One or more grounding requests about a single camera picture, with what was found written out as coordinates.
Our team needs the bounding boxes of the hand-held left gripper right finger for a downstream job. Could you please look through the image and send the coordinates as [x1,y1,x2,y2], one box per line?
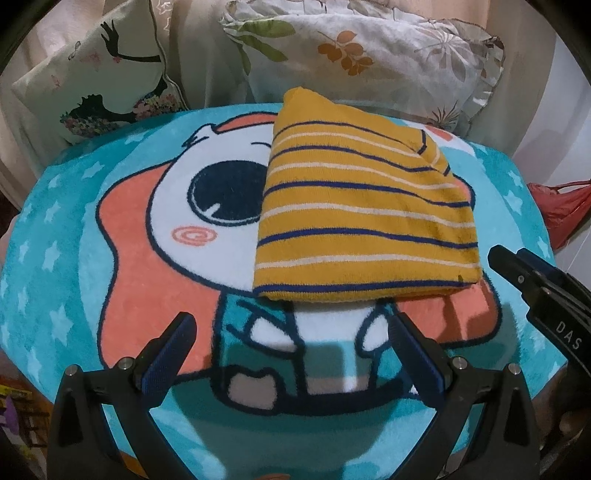
[388,311,542,480]

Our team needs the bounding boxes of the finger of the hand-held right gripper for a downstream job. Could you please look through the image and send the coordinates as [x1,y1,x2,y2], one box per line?
[488,244,550,319]
[516,247,591,301]

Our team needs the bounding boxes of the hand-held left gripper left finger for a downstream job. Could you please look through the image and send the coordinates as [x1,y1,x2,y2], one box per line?
[46,311,197,480]

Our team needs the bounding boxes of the yellow striped sweater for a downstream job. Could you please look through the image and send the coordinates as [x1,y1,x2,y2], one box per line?
[252,86,484,306]

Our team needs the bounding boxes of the red plastic bag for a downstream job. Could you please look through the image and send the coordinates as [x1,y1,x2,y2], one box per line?
[526,181,591,253]

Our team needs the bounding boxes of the teal cartoon printed blanket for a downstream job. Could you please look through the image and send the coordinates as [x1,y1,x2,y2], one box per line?
[0,104,571,480]

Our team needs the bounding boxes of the colourful printed boxes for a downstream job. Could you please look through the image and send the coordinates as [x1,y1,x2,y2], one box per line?
[0,369,52,480]

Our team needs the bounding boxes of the floral ruffled pillow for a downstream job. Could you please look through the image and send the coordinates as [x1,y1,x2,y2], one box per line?
[221,0,507,142]

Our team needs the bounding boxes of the bird print pillow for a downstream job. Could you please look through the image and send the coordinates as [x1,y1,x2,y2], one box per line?
[11,0,189,148]

